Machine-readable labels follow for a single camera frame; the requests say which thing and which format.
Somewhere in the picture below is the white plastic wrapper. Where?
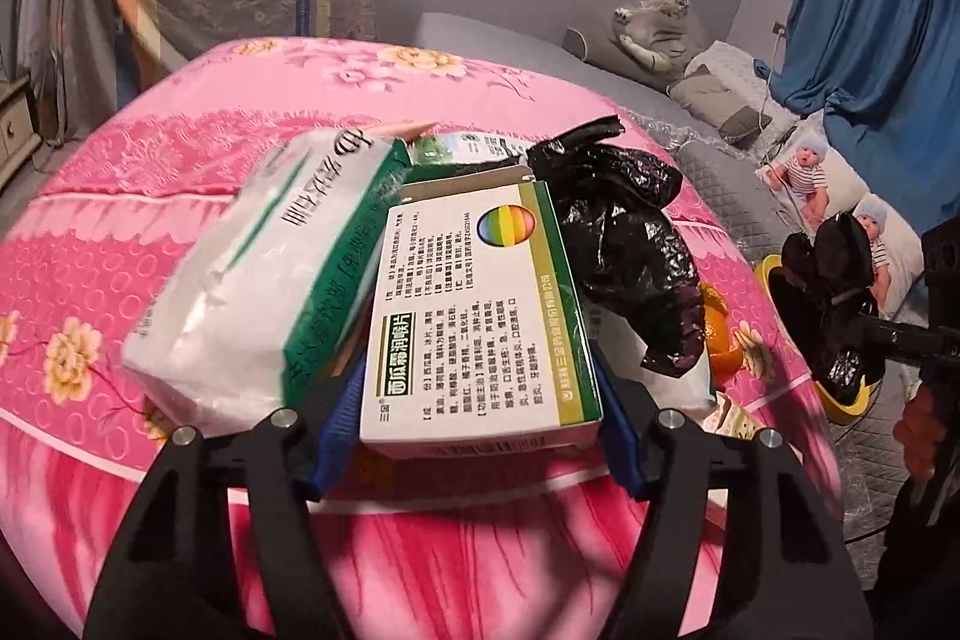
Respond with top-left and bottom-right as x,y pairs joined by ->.
641,351 -> 717,431

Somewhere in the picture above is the light patterned pillow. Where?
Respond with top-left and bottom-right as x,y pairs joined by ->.
686,40 -> 800,124

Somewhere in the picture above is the person's right forearm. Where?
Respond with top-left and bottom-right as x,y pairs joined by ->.
862,482 -> 960,640

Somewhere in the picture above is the white green tissue pack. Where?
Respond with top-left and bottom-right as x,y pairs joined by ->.
121,128 -> 413,435

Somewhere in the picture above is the small green white box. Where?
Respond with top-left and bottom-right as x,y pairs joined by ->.
405,131 -> 537,169

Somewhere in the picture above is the beige cabinet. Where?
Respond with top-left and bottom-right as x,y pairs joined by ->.
0,70 -> 38,191

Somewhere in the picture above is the white medicine box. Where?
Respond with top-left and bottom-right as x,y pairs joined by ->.
358,164 -> 605,461

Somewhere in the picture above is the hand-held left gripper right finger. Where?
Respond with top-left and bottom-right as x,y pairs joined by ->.
589,347 -> 875,640

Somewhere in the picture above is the black plastic bag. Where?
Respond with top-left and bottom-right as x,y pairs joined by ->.
780,212 -> 878,386
525,115 -> 706,378

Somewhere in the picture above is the blue curtain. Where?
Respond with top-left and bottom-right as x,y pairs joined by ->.
754,0 -> 960,236

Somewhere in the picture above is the pink floral blanket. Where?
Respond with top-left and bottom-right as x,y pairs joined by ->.
0,36 -> 848,640

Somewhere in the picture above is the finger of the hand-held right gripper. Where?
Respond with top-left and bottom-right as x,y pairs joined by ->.
819,306 -> 932,362

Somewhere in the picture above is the yellow trash bin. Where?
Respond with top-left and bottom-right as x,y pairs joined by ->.
754,254 -> 882,427

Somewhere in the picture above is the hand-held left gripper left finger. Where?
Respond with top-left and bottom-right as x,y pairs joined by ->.
82,355 -> 376,640

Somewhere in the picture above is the person's right hand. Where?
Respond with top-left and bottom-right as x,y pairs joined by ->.
892,387 -> 948,483

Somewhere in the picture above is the taupe pillow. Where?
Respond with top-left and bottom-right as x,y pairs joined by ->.
670,66 -> 773,146

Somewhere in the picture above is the plush tiger in plastic wrap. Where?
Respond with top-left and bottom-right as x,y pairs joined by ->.
611,0 -> 710,75

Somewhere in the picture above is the baby print pillow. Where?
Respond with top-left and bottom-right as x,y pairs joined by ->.
757,115 -> 871,236
847,194 -> 927,319

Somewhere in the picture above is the dark grey pillow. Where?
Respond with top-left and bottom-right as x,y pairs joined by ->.
562,25 -> 676,86

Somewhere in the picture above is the orange peel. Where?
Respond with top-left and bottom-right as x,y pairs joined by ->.
697,284 -> 751,386

